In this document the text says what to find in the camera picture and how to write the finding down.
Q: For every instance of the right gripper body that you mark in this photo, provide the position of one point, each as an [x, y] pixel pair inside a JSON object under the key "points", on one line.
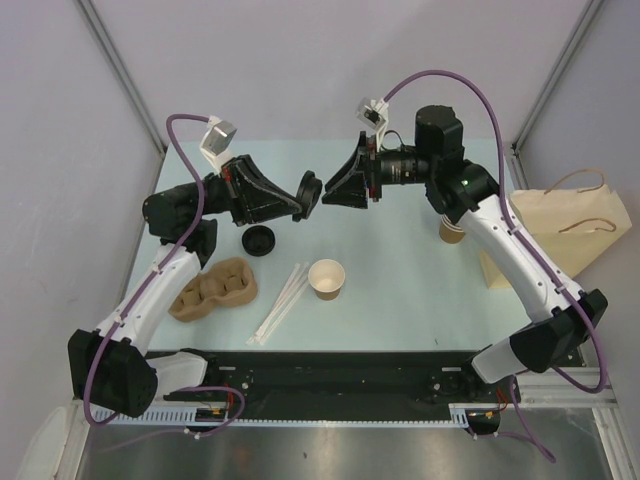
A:
{"points": [[374, 169]]}

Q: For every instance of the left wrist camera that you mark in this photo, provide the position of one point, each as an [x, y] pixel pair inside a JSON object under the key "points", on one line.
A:
{"points": [[214, 145]]}

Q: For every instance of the brown paper coffee cup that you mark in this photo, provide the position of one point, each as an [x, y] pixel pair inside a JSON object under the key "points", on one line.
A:
{"points": [[327, 277]]}

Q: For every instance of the brown pulp cup carrier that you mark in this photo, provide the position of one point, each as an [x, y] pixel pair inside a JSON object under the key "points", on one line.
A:
{"points": [[227, 284]]}

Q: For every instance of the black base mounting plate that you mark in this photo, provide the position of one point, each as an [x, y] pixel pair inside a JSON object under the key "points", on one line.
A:
{"points": [[335, 386]]}

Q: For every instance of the kraft paper takeout bag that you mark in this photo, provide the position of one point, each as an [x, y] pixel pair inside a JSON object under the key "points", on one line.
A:
{"points": [[573, 226]]}

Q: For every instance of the white slotted cable duct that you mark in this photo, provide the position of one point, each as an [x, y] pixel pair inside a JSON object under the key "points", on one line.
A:
{"points": [[205, 417]]}

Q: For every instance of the black coffee cup lid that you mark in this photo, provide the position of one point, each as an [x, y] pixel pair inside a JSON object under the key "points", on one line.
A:
{"points": [[309, 191]]}

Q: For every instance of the stack of paper cups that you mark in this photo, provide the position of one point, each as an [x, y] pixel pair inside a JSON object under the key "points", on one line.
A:
{"points": [[449, 232]]}

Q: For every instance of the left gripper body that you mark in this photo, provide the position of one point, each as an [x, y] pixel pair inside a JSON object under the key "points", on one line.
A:
{"points": [[234, 182]]}

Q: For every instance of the white wrapped straw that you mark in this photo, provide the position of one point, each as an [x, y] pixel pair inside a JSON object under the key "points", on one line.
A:
{"points": [[282, 310], [277, 305], [287, 312]]}

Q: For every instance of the aluminium frame rail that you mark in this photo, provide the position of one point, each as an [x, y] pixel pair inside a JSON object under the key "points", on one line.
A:
{"points": [[550, 390]]}

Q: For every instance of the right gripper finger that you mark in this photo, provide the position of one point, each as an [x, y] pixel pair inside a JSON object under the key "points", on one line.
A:
{"points": [[351, 194], [351, 166]]}

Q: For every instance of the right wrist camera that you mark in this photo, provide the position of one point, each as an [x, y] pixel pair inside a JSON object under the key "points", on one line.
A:
{"points": [[374, 114]]}

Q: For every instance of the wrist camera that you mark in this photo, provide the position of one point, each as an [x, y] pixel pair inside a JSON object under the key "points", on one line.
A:
{"points": [[214, 145], [374, 114]]}

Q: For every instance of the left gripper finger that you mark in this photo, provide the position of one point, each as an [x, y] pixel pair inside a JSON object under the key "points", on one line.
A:
{"points": [[262, 212], [257, 190]]}

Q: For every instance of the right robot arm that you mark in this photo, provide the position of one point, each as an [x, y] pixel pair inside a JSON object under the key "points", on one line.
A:
{"points": [[563, 315]]}

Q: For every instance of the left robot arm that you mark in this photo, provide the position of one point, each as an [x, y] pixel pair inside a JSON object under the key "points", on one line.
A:
{"points": [[108, 364]]}

